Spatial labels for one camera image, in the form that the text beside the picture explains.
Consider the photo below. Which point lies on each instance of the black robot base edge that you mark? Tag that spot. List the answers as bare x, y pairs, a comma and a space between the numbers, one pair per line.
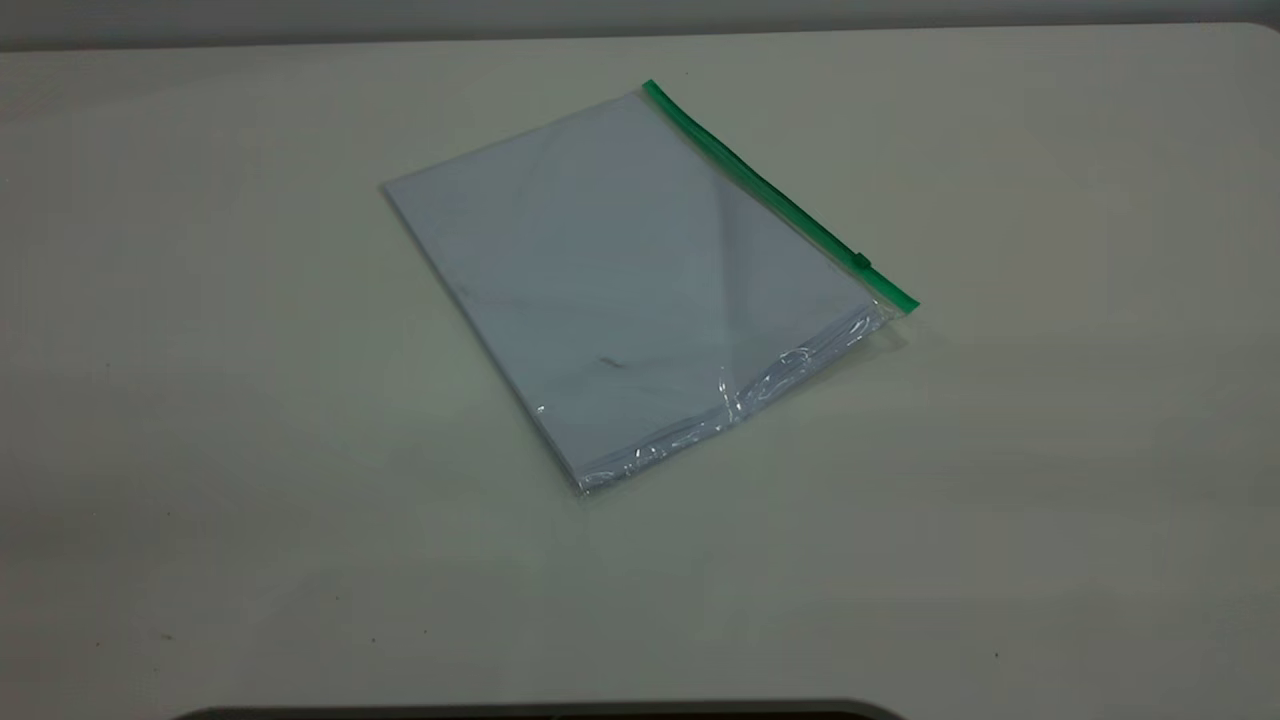
540, 713

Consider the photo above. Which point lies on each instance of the clear zip bag green zipper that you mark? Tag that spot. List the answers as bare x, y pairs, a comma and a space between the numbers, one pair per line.
640, 300

